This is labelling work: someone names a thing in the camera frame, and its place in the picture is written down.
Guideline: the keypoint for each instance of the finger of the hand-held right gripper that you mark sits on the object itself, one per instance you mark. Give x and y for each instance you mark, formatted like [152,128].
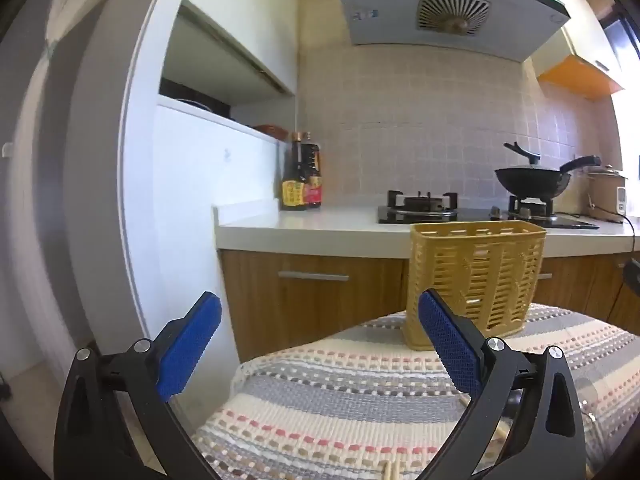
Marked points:
[634,276]

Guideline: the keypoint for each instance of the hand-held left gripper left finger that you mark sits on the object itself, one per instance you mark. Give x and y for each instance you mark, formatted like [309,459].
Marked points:
[190,347]

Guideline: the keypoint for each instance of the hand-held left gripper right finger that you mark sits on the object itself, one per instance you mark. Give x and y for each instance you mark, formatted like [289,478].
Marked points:
[450,347]

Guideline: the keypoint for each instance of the yellow plastic utensil basket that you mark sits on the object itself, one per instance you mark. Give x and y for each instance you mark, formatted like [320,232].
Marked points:
[480,270]

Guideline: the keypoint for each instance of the pale wooden chopstick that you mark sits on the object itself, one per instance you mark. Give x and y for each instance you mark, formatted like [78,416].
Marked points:
[397,471]
[465,402]
[385,472]

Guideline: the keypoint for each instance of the small white device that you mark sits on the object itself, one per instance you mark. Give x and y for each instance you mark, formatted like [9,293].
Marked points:
[621,200]

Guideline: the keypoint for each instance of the beige rice cooker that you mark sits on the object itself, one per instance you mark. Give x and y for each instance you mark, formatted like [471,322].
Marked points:
[602,190]

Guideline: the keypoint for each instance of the wooden kitchen cabinet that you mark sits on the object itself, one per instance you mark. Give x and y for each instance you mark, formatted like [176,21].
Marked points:
[310,310]

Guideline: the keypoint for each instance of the striped woven table cloth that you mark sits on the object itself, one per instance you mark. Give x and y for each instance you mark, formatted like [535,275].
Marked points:
[325,400]

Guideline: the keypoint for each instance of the black gas stove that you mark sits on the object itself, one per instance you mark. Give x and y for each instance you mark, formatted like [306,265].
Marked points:
[415,215]

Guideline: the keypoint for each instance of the black wok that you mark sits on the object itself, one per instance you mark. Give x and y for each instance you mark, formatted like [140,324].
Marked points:
[530,180]

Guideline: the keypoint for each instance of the white shelf unit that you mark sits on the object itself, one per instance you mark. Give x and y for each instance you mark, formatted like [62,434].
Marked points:
[190,185]

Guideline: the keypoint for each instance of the large dark sauce bottle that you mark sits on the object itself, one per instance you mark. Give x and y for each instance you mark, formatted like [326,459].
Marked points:
[294,175]

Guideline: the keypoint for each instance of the small dark sauce bottle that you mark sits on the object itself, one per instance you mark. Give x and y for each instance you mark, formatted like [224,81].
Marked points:
[314,180]

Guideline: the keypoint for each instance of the brown woven tray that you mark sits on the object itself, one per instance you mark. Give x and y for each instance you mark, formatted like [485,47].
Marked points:
[272,131]

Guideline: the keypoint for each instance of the white range hood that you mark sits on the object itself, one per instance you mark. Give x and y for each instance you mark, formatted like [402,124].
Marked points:
[390,15]

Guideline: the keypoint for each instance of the orange wall cabinet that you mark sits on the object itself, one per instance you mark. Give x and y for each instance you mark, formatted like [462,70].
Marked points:
[580,77]

